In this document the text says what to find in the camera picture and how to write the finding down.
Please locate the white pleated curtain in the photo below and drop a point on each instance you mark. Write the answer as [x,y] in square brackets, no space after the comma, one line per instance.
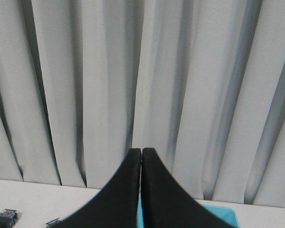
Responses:
[201,81]

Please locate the left green push button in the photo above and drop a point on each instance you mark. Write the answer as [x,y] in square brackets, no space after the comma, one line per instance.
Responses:
[8,218]

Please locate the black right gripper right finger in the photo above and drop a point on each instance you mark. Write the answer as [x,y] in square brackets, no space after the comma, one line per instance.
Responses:
[165,204]

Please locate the blue plastic box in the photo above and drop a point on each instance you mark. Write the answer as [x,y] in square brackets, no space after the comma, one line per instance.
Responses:
[226,214]

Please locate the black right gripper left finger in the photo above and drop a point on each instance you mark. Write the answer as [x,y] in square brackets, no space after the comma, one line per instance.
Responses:
[115,205]

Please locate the right green push button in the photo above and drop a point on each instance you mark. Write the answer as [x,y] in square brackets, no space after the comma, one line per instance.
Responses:
[52,223]

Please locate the green push button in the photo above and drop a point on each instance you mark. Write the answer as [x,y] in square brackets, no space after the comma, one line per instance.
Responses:
[52,223]
[8,218]

